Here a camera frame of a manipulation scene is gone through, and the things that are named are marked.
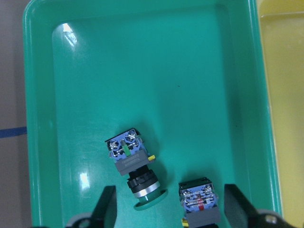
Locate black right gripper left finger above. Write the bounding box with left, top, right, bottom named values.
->
left=91, top=186, right=117, bottom=228

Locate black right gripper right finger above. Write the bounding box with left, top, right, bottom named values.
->
left=224, top=184, right=258, bottom=228

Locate green push button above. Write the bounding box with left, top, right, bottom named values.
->
left=105, top=128, right=168, bottom=211
left=179, top=177, right=221, bottom=228

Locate yellow plastic tray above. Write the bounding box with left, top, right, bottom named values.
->
left=257, top=0, right=304, bottom=228

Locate green plastic tray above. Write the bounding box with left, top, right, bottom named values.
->
left=23, top=0, right=282, bottom=228

